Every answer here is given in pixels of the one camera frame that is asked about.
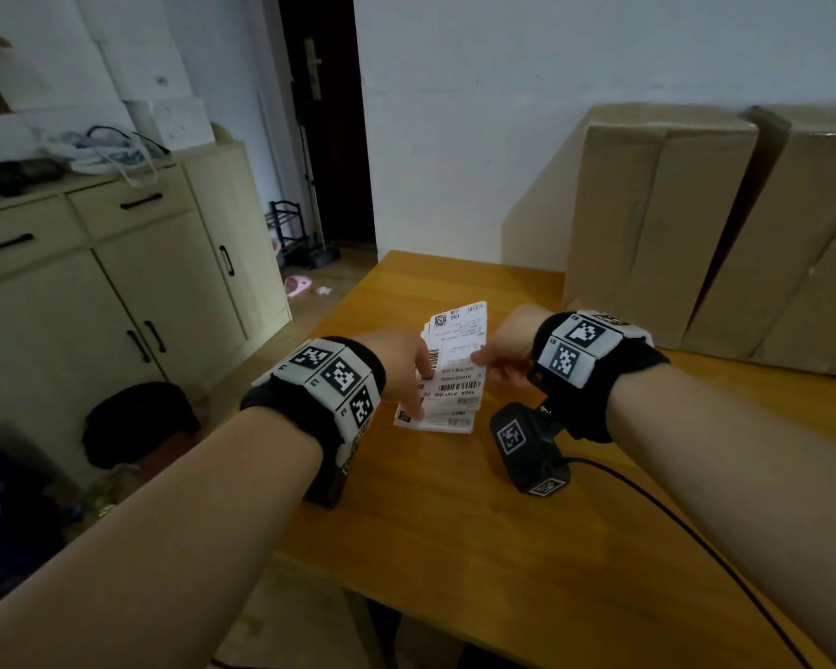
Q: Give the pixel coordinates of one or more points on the person's left hand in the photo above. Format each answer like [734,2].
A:
[397,362]

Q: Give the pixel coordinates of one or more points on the person's right hand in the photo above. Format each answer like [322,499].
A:
[512,341]

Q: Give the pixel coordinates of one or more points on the stack of shipping labels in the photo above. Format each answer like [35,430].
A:
[460,327]

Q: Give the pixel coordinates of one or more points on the brown cardboard box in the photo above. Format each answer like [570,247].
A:
[641,222]
[794,236]

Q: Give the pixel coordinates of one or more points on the person's left forearm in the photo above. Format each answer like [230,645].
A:
[146,550]

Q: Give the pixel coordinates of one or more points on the person's right forearm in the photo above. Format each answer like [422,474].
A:
[738,466]

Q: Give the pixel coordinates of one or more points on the black wristband with marker tiles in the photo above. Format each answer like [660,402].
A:
[334,376]
[578,348]

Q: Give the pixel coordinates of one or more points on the pink slipper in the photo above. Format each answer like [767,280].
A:
[297,285]

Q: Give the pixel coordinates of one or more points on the mop with dark base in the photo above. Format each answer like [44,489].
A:
[324,257]

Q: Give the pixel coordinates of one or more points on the black shoe rack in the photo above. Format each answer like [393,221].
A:
[287,217]

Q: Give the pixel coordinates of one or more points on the cream wooden cabinet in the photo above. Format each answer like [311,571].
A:
[167,285]

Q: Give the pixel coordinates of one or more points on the black round stool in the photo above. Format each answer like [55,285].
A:
[136,418]

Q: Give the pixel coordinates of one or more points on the white carton with small mark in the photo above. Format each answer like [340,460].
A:
[139,69]

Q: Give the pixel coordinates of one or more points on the black device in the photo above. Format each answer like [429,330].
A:
[21,177]

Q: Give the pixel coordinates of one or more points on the large white carton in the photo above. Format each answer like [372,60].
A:
[42,48]

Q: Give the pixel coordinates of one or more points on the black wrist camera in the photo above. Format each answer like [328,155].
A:
[529,452]
[327,487]

